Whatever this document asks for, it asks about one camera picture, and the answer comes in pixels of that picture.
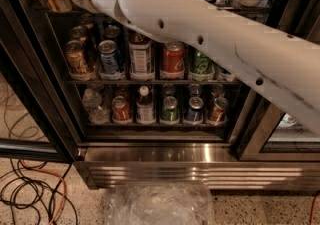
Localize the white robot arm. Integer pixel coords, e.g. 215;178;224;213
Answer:
72;0;320;134

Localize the gold can middle front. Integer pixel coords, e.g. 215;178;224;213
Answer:
64;40;93;81

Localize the blue can middle front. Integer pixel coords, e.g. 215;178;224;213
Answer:
98;40;124;80

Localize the open fridge glass door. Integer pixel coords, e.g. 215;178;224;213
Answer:
0;0;81;164

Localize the water bottle bottom shelf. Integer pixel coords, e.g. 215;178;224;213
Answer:
82;88;109;125

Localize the red can bottom shelf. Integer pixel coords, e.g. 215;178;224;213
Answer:
111;96;132;124

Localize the red cola can middle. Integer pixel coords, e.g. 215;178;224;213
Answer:
160;41;185;79

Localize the green can middle front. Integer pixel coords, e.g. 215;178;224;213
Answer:
189;49;215;81

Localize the green can bottom shelf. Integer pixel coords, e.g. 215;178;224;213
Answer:
161;96;179;125

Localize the blue can bottom shelf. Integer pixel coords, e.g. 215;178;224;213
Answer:
183;96;204;125

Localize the gold can bottom shelf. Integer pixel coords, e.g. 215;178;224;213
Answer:
207;97;229;126

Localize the right fridge glass door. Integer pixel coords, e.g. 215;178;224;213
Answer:
237;0;320;162

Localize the brown tea bottle middle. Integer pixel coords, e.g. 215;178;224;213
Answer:
128;32;155;80

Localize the brown tea bottle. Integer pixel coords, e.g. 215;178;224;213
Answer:
136;85;155;125
128;32;155;80

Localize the brown tea bottle bottom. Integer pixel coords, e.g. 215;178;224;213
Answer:
136;85;155;125

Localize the clear plastic bag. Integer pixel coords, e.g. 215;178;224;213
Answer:
105;182;214;225

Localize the orange cable on floor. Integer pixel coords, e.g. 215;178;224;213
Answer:
19;158;68;225

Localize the black cable on floor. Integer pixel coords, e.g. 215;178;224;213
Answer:
0;158;80;225

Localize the orange cable right floor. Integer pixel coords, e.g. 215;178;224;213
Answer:
309;192;320;225

